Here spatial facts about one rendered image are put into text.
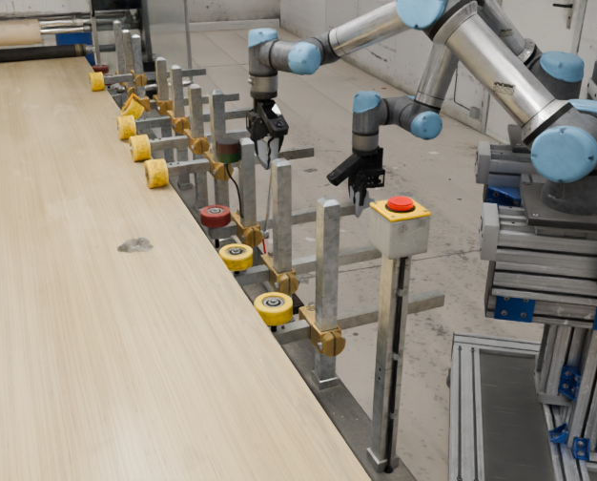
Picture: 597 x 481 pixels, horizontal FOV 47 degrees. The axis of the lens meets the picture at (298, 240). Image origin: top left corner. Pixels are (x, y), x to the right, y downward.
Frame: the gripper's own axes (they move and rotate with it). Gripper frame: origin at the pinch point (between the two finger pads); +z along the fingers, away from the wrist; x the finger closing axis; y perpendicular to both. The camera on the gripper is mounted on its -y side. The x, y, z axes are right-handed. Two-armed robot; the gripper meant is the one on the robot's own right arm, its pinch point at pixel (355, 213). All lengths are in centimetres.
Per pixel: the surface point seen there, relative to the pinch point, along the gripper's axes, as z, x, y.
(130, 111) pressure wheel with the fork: -11, 96, -47
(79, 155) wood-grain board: -7, 63, -70
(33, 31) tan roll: -23, 226, -72
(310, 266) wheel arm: -0.7, -26.5, -25.9
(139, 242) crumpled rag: -9, -14, -65
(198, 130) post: -17, 44, -34
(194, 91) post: -29, 44, -35
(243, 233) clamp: -3.1, -6.5, -36.6
